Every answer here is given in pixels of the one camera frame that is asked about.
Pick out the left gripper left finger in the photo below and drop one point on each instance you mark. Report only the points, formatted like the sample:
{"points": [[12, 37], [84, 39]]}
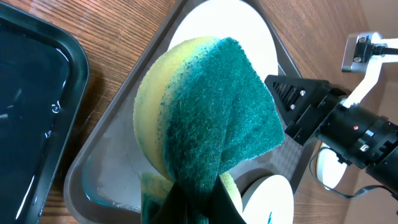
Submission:
{"points": [[174, 209]]}

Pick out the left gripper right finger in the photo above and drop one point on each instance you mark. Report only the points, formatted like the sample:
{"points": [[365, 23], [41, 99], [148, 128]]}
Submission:
{"points": [[223, 210]]}

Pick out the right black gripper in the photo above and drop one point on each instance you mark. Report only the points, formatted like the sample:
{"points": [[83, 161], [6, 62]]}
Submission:
{"points": [[303, 103]]}

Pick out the white plate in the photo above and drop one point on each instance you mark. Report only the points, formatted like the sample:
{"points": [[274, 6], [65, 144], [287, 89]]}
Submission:
{"points": [[269, 200], [235, 19], [329, 170]]}

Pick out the green yellow sponge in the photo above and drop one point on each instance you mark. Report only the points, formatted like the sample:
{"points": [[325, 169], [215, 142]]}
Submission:
{"points": [[200, 110]]}

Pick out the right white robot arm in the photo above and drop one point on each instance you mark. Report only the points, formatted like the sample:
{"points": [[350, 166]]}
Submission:
{"points": [[364, 139]]}

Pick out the black water tray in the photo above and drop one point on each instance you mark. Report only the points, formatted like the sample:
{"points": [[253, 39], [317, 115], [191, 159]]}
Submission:
{"points": [[44, 73]]}

